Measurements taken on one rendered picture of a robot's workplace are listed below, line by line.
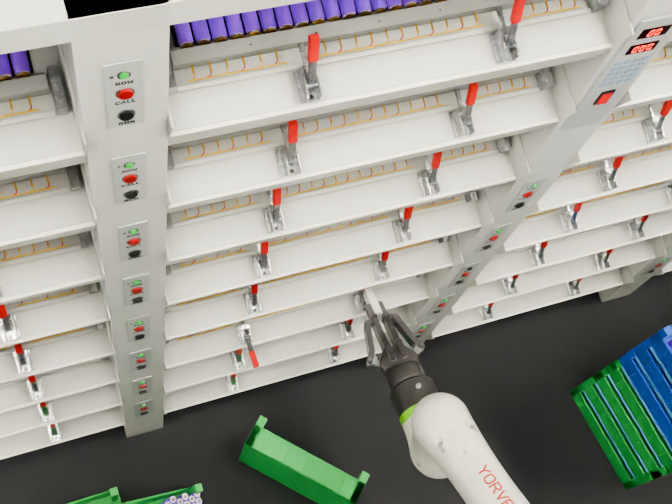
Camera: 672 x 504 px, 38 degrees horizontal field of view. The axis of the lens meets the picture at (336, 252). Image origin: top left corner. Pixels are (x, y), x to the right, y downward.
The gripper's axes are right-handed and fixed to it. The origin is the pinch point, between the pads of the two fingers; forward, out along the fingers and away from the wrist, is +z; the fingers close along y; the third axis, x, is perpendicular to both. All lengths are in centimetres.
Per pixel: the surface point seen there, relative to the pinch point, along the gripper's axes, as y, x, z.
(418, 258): 8.7, 12.2, 0.6
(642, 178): 51, 30, -5
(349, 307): -2.8, -6.9, 4.5
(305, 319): -13.0, -7.0, 4.5
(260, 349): -20.8, -25.2, 10.1
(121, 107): -50, 95, -22
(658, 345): 66, -17, -21
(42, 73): -57, 91, -11
